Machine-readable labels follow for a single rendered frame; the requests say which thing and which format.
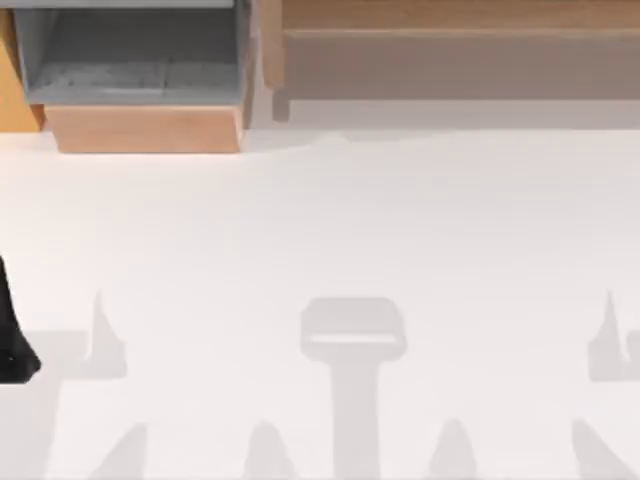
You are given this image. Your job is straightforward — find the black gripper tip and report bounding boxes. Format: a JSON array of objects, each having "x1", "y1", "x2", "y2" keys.
[{"x1": 0, "y1": 255, "x2": 42, "y2": 386}]

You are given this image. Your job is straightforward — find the wooden cupboard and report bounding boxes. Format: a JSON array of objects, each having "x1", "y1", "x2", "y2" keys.
[{"x1": 0, "y1": 8, "x2": 47, "y2": 134}]

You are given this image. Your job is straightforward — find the open wooden shelf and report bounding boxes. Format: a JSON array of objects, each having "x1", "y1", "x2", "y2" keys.
[{"x1": 259, "y1": 0, "x2": 640, "y2": 123}]

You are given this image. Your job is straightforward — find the pale wooden drawer front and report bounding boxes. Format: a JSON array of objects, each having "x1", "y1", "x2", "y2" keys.
[{"x1": 43, "y1": 103, "x2": 246, "y2": 155}]

